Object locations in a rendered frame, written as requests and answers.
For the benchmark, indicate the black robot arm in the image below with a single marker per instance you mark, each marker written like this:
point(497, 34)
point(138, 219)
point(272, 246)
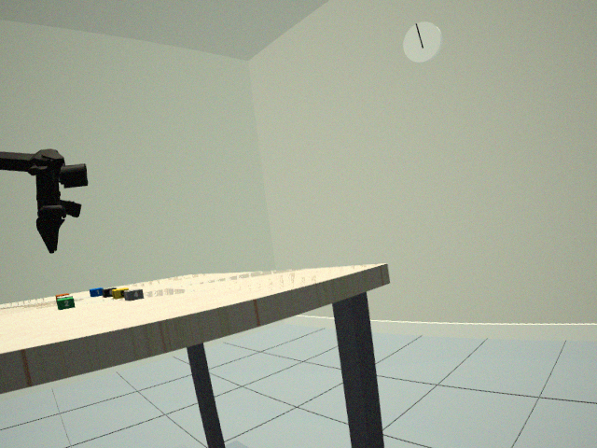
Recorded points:
point(49, 167)

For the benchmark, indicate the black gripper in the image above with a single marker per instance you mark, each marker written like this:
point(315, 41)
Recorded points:
point(50, 216)

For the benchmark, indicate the small yellow block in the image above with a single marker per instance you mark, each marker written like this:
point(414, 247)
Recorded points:
point(118, 293)

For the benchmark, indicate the small green block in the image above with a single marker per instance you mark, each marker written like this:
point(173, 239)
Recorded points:
point(65, 303)

